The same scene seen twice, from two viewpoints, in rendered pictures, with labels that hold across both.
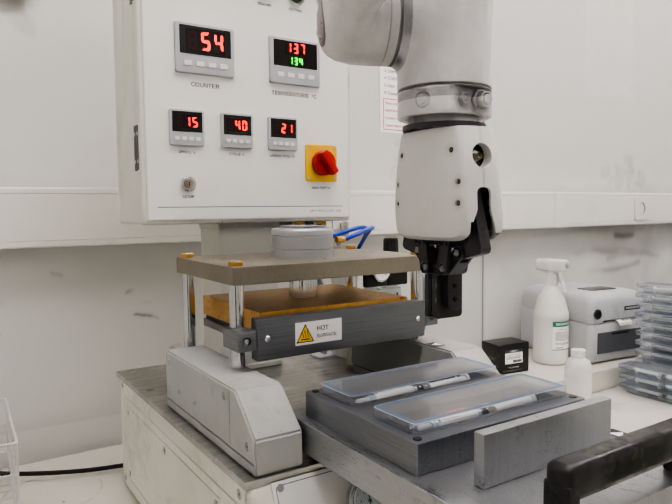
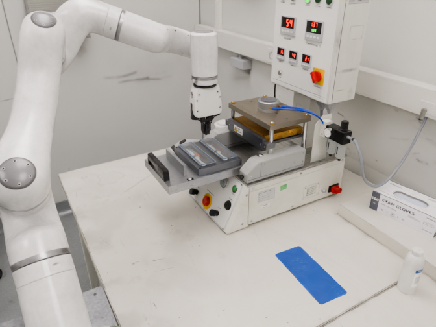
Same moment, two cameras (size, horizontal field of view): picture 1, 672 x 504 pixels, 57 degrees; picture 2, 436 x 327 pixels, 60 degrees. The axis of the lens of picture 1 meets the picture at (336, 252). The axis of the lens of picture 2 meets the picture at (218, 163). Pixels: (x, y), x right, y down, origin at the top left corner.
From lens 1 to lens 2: 1.52 m
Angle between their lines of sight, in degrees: 91
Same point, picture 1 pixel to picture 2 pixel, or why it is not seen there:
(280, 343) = (231, 127)
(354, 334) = (245, 136)
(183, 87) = (281, 39)
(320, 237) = (260, 104)
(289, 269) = (237, 109)
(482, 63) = (193, 71)
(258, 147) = (299, 64)
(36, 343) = not seen: hidden behind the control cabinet
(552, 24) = not seen: outside the picture
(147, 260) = not seen: hidden behind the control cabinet
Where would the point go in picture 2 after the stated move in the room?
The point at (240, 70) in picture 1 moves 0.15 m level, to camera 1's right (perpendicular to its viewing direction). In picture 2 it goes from (297, 33) to (303, 41)
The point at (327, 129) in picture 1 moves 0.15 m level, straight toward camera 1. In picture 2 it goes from (322, 61) to (278, 61)
